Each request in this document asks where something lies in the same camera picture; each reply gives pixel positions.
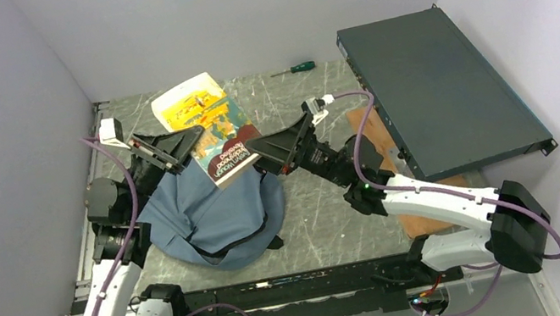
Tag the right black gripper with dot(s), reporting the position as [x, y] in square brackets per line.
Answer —
[278, 149]

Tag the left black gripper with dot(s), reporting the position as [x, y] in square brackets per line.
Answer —
[170, 149]

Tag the blue grey backpack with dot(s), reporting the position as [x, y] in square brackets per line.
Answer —
[193, 220]

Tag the yellow small book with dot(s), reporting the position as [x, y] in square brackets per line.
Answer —
[187, 103]

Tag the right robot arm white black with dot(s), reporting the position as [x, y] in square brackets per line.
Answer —
[504, 225]

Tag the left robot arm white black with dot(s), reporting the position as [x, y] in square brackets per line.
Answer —
[121, 241]

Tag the brown wooden board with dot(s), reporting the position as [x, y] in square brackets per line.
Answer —
[376, 132]

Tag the dark rack server box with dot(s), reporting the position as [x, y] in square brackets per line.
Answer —
[445, 107]

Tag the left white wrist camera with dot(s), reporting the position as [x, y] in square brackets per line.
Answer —
[110, 134]

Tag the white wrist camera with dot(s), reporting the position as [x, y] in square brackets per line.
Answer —
[317, 107]
[110, 134]

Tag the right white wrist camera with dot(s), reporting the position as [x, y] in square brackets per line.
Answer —
[317, 107]

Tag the green handled screwdriver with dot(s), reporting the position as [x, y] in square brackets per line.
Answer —
[296, 69]

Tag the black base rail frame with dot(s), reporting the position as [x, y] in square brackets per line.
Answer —
[352, 288]

